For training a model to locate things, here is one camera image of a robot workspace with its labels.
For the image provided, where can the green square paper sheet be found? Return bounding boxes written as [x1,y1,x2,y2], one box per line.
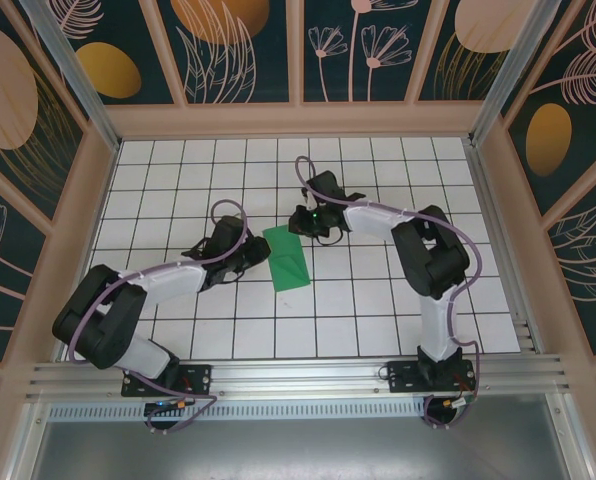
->
[261,224,311,293]

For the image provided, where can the grey metal sheet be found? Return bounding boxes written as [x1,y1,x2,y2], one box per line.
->
[20,399,587,480]

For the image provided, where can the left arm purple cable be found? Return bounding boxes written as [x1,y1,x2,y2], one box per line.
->
[70,199,253,435]

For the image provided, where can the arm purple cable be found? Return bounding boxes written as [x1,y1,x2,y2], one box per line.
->
[70,199,253,435]
[295,156,482,431]

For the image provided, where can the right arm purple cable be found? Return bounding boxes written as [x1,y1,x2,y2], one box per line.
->
[295,156,482,431]

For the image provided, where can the aluminium mounting rail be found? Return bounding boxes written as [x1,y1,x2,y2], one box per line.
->
[25,353,574,401]

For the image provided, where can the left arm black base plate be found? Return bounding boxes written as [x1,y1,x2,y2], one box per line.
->
[121,363,214,398]

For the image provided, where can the slotted grey cable duct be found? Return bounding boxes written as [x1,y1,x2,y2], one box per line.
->
[47,402,429,422]

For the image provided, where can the aluminium side rail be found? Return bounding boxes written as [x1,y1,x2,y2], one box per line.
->
[465,142,547,357]

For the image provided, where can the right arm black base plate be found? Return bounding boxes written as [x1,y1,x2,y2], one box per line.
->
[386,360,478,395]

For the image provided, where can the aluminium frame post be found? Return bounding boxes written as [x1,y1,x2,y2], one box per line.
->
[466,0,554,147]
[20,0,123,152]

